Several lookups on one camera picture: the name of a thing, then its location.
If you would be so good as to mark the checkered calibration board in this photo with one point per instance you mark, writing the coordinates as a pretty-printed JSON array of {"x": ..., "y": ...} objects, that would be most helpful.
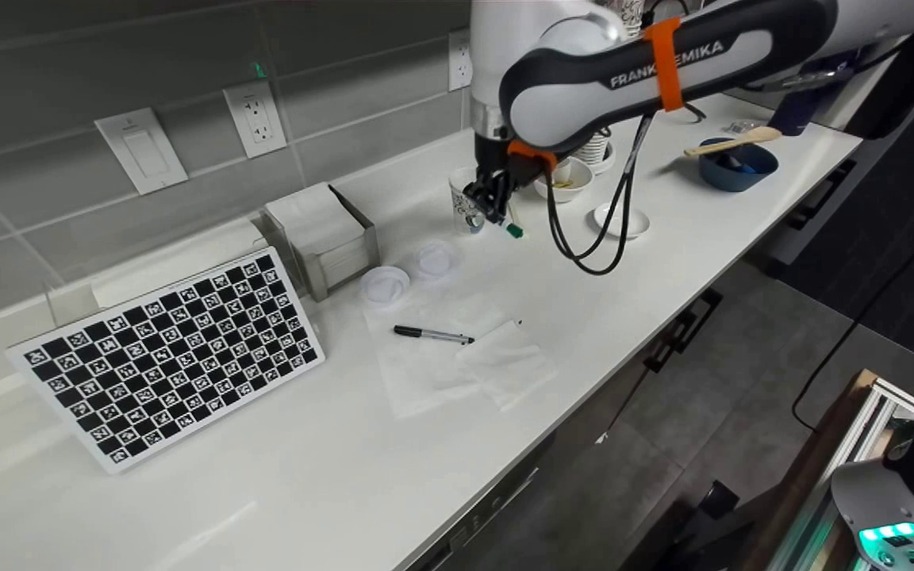
[{"x": 173, "y": 352}]

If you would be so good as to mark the clear plastic lid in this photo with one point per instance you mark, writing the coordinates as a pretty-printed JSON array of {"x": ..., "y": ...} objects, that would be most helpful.
[
  {"x": 384, "y": 282},
  {"x": 432, "y": 262}
]

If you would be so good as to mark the grey robot base green light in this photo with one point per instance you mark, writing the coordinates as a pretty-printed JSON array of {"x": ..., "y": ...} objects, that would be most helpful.
[{"x": 903, "y": 509}]

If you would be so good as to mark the blue bowl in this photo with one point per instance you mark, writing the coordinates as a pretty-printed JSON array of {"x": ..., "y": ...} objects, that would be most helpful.
[{"x": 738, "y": 170}]

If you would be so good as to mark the small white dish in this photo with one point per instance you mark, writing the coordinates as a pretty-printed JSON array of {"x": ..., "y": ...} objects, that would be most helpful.
[{"x": 625, "y": 222}]

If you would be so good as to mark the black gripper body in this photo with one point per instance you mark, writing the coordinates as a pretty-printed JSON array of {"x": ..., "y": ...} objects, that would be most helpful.
[{"x": 490, "y": 173}]

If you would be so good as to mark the wood and aluminium frame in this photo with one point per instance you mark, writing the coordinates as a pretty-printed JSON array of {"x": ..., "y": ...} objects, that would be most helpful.
[{"x": 888, "y": 408}]

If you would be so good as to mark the white light switch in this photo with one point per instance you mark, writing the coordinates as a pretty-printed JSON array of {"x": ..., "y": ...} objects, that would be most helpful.
[{"x": 142, "y": 148}]

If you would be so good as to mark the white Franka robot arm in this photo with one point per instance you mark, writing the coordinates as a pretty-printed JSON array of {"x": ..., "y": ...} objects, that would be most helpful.
[{"x": 585, "y": 73}]

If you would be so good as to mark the white wall outlet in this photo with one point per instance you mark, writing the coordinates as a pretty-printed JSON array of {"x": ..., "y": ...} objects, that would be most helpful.
[
  {"x": 256, "y": 118},
  {"x": 457, "y": 60}
]

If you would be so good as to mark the white bowl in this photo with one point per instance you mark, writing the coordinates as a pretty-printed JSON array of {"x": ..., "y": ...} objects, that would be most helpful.
[{"x": 570, "y": 178}]

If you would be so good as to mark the wooden spoon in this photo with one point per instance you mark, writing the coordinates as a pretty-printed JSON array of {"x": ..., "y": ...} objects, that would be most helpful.
[{"x": 733, "y": 145}]

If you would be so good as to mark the black marker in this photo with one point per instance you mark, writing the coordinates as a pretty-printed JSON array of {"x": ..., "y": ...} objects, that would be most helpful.
[{"x": 432, "y": 335}]

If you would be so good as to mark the clear plastic bag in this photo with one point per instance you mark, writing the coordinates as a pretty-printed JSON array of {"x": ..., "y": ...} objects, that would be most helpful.
[{"x": 469, "y": 370}]

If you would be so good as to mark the grey napkin dispenser box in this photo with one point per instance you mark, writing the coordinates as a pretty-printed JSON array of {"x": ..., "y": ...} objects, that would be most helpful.
[{"x": 319, "y": 242}]

